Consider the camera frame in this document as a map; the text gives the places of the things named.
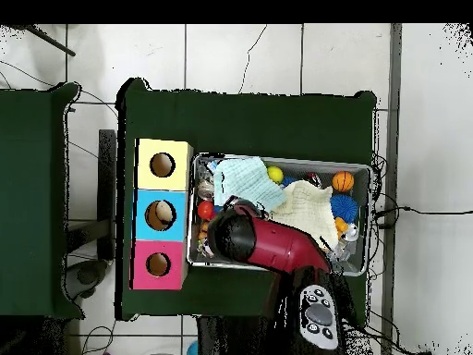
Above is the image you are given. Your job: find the beige round object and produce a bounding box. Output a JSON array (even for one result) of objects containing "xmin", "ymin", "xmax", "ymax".
[{"xmin": 152, "ymin": 202, "xmax": 176, "ymax": 226}]

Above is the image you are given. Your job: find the shallow clear mesh bin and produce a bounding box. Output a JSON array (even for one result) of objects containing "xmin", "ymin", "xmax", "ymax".
[{"xmin": 187, "ymin": 153, "xmax": 373, "ymax": 278}]

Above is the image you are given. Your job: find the light blue waffle cloth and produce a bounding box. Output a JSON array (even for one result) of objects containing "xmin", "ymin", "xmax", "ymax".
[{"xmin": 212, "ymin": 156, "xmax": 288, "ymax": 214}]

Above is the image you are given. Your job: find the red ball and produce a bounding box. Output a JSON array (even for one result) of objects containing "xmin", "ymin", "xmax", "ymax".
[{"xmin": 196, "ymin": 200, "xmax": 216, "ymax": 221}]

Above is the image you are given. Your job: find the clear plastic cup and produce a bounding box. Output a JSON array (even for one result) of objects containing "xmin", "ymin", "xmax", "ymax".
[{"xmin": 193, "ymin": 158, "xmax": 217, "ymax": 200}]

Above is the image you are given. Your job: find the yellow ball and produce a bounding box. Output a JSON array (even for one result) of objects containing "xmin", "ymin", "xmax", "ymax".
[{"xmin": 266, "ymin": 165, "xmax": 285, "ymax": 185}]

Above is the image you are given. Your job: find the dark green table cloth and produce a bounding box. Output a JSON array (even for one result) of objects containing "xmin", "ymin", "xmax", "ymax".
[{"xmin": 116, "ymin": 77, "xmax": 378, "ymax": 326}]

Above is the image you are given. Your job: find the cream waffle cloth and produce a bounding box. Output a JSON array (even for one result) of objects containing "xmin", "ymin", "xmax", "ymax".
[{"xmin": 272, "ymin": 180, "xmax": 340, "ymax": 251}]

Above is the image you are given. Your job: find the orange basketball toy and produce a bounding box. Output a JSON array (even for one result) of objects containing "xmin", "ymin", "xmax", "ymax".
[{"xmin": 332, "ymin": 170, "xmax": 356, "ymax": 193}]

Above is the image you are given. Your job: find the blue spiky ball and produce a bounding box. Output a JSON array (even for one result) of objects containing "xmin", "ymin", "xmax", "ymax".
[{"xmin": 329, "ymin": 193, "xmax": 360, "ymax": 225}]

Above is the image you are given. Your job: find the silver can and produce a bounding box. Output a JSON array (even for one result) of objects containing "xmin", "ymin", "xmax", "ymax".
[{"xmin": 343, "ymin": 221, "xmax": 361, "ymax": 244}]

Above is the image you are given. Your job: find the black flat panel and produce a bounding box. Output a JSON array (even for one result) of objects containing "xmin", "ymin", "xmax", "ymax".
[{"xmin": 98, "ymin": 129, "xmax": 119, "ymax": 262}]

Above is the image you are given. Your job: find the grey stand base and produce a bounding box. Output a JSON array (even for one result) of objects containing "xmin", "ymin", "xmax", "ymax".
[{"xmin": 62, "ymin": 258, "xmax": 114, "ymax": 300}]

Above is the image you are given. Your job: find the green cloth side table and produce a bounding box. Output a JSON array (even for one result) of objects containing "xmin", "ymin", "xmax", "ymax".
[{"xmin": 0, "ymin": 82, "xmax": 82, "ymax": 321}]

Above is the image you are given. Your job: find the dark thin rod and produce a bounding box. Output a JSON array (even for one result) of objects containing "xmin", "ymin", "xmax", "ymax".
[{"xmin": 20, "ymin": 25, "xmax": 78, "ymax": 58}]

